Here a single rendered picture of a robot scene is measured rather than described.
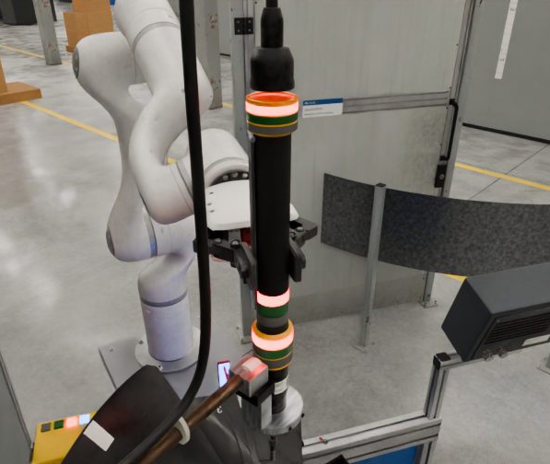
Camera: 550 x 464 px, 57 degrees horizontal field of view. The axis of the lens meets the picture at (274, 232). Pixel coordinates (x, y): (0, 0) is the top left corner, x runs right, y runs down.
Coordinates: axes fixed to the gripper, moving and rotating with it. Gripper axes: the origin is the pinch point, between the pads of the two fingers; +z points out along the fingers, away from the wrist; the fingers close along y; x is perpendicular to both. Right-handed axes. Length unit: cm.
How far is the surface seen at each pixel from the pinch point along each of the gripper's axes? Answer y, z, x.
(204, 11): -104, -672, -40
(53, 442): 34, -35, -56
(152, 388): 13.1, -7.3, -20.5
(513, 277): -69, -36, -39
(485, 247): -140, -124, -92
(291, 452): -7.0, -11.8, -45.5
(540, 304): -70, -28, -41
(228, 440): 2.7, -15.5, -43.6
